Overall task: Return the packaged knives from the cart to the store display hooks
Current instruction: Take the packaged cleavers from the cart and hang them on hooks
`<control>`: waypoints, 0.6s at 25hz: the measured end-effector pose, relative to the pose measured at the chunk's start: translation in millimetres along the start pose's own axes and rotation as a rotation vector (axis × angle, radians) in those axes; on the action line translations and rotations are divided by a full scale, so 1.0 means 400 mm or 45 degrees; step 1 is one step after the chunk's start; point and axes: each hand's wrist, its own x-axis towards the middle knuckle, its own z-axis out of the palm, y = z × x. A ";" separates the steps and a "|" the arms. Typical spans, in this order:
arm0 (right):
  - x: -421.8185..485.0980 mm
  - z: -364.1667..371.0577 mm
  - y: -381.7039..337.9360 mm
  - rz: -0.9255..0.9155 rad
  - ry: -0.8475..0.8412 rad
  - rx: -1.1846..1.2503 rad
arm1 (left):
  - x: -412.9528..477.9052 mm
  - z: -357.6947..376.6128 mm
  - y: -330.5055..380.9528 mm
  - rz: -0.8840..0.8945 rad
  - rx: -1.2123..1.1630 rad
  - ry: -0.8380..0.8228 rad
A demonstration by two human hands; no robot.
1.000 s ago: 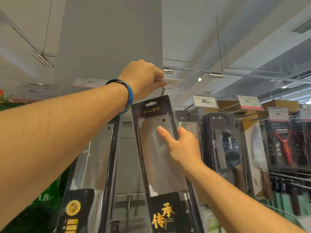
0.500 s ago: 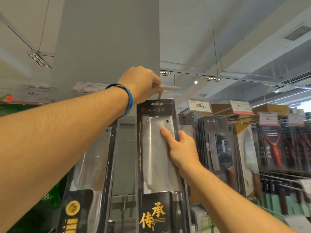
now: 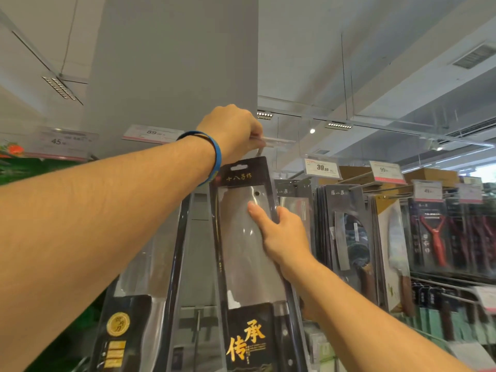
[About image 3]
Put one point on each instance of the person's right hand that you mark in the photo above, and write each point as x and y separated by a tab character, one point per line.
288	244

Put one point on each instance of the person's left hand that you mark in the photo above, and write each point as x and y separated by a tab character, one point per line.
232	131

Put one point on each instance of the white red-edged price tag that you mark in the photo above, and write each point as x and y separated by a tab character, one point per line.
472	358
321	168
469	193
58	145
486	298
277	142
387	172

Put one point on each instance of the packaged cleaver wooden handle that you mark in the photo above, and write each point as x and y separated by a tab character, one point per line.
294	189

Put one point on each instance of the packaged round black knife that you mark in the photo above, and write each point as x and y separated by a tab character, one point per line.
345	236

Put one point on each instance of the white flip price tag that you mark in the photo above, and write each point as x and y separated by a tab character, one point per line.
153	134

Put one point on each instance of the grey metal display shelf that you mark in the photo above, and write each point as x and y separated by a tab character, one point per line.
199	247

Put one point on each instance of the grey-backed flip price tag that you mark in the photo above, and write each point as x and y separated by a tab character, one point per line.
427	190

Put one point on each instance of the packaged cleaver steel handle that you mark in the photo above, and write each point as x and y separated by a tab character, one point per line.
128	325

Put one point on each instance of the person's right forearm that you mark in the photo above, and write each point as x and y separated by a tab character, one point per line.
368	333

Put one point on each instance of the person's left forearm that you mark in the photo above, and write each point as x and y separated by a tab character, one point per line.
77	236

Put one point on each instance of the blue wristband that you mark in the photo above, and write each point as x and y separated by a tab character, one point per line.
217	154

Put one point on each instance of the black linear track light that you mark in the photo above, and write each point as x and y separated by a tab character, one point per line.
60	88
338	126
264	115

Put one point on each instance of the brown cardboard box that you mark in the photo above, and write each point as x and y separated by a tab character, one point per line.
354	172
434	176

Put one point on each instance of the row of red Y-peeler packages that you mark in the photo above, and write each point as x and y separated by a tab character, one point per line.
434	236

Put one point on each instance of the row of mint carded utensils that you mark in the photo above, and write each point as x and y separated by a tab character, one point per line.
430	317

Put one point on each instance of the long ceiling air conditioner vent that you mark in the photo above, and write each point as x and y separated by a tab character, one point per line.
469	129

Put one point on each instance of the square ceiling air vent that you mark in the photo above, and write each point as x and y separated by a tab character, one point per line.
474	56

